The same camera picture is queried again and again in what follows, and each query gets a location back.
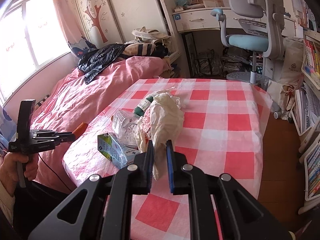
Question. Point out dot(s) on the person's left hand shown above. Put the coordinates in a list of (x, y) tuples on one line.
[(9, 169)]

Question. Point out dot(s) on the green white paper carton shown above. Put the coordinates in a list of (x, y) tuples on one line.
[(117, 153)]

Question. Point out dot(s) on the red white checkered tablecloth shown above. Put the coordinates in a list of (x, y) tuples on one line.
[(223, 129)]

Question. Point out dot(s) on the beige striped clothing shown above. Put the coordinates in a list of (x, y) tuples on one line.
[(138, 49)]

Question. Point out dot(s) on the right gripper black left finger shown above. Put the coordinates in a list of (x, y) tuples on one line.
[(141, 171)]

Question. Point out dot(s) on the black shiny jacket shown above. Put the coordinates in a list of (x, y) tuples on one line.
[(95, 61)]

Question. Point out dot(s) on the white bookshelf with books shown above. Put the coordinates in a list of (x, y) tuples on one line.
[(306, 110)]

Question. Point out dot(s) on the window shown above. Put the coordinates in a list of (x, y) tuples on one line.
[(31, 37)]

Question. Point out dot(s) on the clear plastic bottle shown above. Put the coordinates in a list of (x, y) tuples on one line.
[(124, 125)]

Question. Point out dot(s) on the grey blue office chair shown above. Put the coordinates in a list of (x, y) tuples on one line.
[(263, 22)]

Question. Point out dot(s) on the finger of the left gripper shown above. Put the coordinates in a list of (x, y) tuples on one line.
[(63, 137), (42, 132)]

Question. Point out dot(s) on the white tote bag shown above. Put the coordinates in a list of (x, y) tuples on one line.
[(290, 75)]

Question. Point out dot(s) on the storage bags under desk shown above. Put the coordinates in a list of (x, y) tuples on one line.
[(210, 63)]

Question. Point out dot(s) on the white plastic trash bag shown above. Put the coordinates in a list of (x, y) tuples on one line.
[(162, 121)]

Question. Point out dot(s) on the white desk with drawers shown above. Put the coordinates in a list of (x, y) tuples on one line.
[(198, 19)]

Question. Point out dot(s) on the green bottle white label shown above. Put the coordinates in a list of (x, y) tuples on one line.
[(143, 106)]

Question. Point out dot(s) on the pink duvet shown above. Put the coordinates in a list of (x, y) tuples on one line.
[(72, 102)]

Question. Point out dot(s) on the wardrobe with tree decal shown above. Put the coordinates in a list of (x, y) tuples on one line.
[(112, 21)]

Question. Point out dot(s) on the crumpled white tissue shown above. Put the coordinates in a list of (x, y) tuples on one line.
[(172, 93)]

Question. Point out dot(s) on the white knit left sleeve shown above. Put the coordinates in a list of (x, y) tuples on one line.
[(7, 204)]

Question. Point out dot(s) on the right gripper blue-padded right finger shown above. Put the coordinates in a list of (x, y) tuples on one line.
[(179, 181)]

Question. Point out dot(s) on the orange snack wrapper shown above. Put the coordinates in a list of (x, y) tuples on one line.
[(79, 131)]

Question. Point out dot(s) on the pink curtain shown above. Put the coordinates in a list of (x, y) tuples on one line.
[(69, 20)]

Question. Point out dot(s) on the beige canvas bag pile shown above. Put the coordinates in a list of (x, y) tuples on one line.
[(152, 36)]

